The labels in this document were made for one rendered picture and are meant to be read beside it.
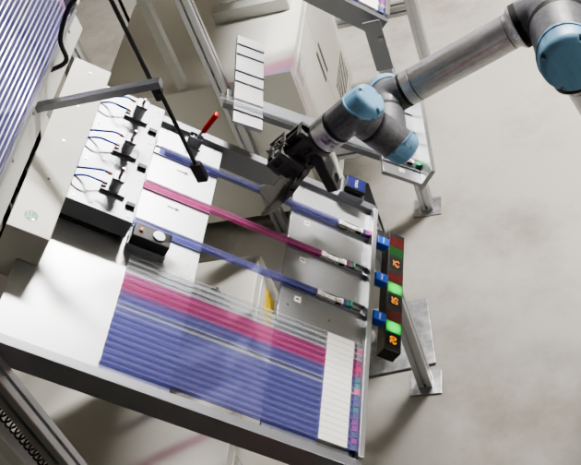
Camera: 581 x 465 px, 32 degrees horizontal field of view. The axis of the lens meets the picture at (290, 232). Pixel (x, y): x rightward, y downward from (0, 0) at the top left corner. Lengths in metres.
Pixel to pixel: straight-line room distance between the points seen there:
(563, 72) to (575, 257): 1.24
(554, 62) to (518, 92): 1.79
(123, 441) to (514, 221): 1.52
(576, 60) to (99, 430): 1.28
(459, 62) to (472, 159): 1.42
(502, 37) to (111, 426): 1.19
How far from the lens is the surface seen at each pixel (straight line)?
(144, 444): 2.28
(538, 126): 3.59
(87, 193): 1.97
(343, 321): 2.12
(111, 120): 2.12
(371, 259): 2.23
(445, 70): 2.13
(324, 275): 2.17
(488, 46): 2.11
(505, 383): 2.88
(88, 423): 2.38
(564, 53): 1.96
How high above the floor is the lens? 2.30
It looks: 41 degrees down
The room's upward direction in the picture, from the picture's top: 23 degrees counter-clockwise
